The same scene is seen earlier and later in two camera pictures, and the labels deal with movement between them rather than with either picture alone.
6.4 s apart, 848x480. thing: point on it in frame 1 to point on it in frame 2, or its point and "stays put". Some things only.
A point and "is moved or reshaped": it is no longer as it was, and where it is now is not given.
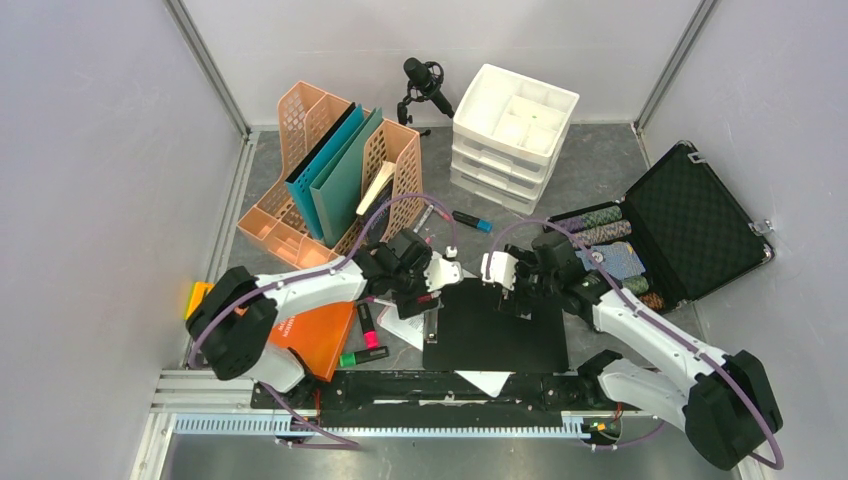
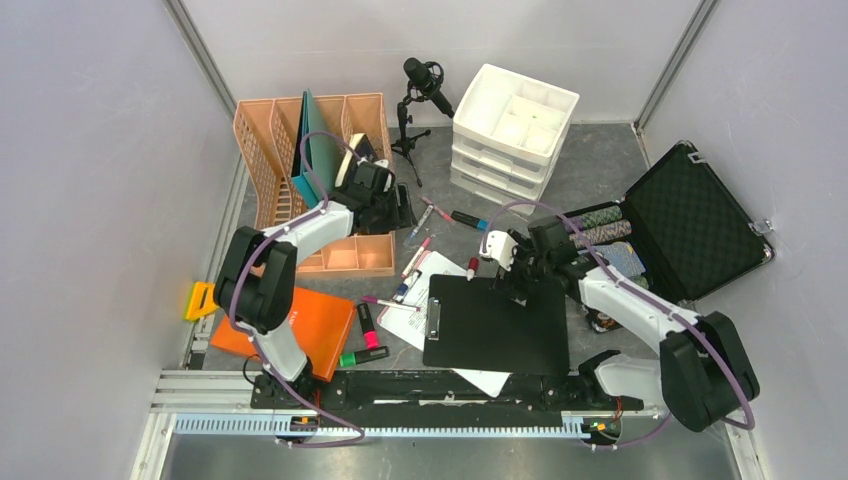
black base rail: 432,399 stays put
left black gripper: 408,305 to 402,217
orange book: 318,335 stays put
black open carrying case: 680,234 stays put
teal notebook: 333,143 to 314,119
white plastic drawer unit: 508,130 stays put
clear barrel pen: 423,218 stays put
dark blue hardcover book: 378,194 is moved or reshaped
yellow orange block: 196,295 stays put
